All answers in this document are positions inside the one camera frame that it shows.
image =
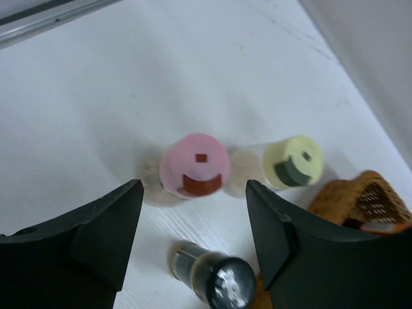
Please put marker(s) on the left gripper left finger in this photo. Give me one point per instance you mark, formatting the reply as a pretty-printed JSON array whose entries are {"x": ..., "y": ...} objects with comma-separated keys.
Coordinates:
[{"x": 76, "y": 260}]

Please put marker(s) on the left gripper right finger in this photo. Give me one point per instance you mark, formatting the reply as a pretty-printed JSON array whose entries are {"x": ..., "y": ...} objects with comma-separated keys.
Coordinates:
[{"x": 308, "y": 262}]

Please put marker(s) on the black lid spice jar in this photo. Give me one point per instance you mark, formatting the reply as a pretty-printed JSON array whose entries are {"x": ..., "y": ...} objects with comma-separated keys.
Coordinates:
[{"x": 218, "y": 280}]

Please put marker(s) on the yellow lid spice jar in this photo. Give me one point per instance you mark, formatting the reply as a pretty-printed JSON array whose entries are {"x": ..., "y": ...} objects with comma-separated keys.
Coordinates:
[{"x": 296, "y": 161}]

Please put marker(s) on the pink lid spice jar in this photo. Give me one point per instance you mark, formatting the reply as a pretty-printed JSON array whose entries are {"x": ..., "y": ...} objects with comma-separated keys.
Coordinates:
[{"x": 195, "y": 166}]

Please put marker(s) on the brown wicker divided basket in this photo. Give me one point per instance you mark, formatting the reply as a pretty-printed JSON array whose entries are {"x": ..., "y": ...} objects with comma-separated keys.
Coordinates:
[{"x": 367, "y": 198}]

